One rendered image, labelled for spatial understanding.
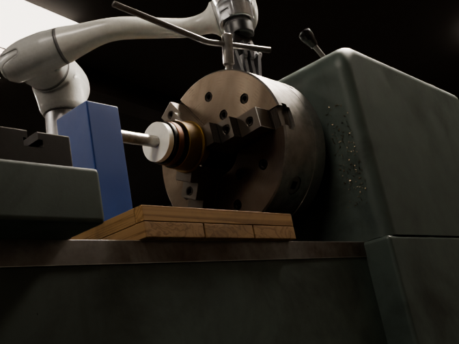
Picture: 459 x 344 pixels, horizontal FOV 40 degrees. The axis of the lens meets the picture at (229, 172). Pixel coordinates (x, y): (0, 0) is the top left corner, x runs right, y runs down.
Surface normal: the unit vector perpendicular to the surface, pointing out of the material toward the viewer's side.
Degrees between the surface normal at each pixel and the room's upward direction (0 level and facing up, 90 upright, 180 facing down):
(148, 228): 90
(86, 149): 90
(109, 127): 90
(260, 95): 90
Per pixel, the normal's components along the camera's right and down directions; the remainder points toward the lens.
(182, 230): 0.73, -0.32
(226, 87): -0.66, -0.09
